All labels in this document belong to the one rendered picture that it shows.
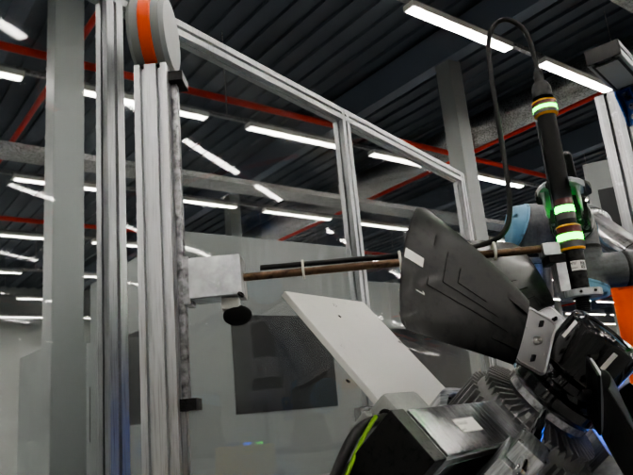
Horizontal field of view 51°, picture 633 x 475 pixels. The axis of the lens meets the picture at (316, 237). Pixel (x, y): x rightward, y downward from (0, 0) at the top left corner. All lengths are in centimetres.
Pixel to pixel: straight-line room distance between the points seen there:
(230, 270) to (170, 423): 27
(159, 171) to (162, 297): 23
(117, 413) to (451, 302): 63
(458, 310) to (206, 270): 44
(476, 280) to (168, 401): 53
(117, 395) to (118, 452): 10
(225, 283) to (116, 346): 25
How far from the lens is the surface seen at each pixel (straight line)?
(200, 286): 114
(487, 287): 99
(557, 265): 120
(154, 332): 114
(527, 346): 104
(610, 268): 148
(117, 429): 124
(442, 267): 95
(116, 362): 125
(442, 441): 80
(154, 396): 113
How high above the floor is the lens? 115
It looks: 15 degrees up
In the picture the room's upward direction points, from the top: 5 degrees counter-clockwise
